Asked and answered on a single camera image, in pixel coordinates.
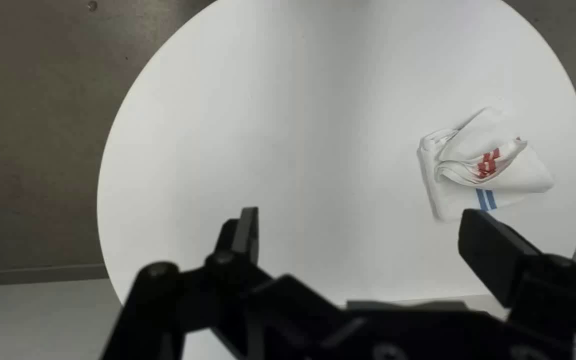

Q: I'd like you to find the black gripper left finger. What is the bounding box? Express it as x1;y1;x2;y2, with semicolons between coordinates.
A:
100;207;284;360

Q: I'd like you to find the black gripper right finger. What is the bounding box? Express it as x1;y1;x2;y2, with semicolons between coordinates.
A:
457;209;576;360

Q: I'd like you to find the white towel with red print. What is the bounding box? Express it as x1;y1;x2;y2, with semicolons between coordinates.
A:
435;106;556;196

